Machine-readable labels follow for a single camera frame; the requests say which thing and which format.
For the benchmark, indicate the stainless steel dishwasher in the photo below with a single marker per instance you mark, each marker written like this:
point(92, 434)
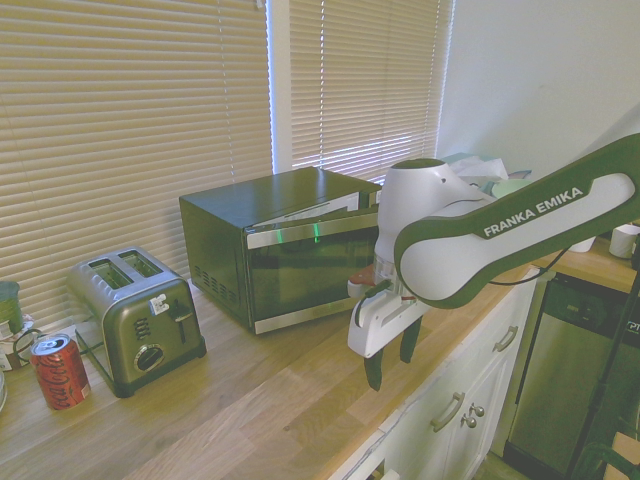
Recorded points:
point(560, 380)

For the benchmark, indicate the black glass microwave door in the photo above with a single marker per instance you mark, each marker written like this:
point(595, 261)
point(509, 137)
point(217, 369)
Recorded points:
point(295, 280)

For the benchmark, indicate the wide beige window blind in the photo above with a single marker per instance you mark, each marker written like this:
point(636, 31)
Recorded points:
point(125, 125)

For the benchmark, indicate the round silver cabinet knob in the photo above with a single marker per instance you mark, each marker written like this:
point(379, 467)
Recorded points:
point(477, 411)
point(470, 422)

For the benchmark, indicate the white cup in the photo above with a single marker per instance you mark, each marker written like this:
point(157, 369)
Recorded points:
point(625, 241)

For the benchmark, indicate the black microwave oven body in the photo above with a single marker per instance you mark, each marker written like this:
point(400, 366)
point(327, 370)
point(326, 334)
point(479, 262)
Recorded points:
point(220, 225)

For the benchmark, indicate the narrow beige window blind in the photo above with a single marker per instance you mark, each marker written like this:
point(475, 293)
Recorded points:
point(365, 85)

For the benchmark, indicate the pile of papers and packages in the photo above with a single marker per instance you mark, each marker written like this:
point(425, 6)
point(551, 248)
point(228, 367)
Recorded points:
point(480, 172)

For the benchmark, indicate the red white wrist camera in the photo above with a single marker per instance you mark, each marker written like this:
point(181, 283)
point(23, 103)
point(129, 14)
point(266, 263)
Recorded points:
point(358, 288)

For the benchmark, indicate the red Coca-Cola can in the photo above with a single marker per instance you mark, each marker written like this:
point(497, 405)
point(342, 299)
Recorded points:
point(61, 372)

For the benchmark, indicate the white kitchen cabinet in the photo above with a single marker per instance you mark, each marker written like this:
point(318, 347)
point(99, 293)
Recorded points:
point(465, 365)

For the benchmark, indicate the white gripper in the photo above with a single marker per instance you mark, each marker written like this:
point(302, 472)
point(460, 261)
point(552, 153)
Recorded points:
point(372, 325)

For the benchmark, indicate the silver two-slot toaster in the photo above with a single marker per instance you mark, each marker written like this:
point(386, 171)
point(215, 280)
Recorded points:
point(145, 320)

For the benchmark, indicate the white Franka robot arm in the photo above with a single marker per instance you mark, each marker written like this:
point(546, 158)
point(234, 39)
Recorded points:
point(440, 260)

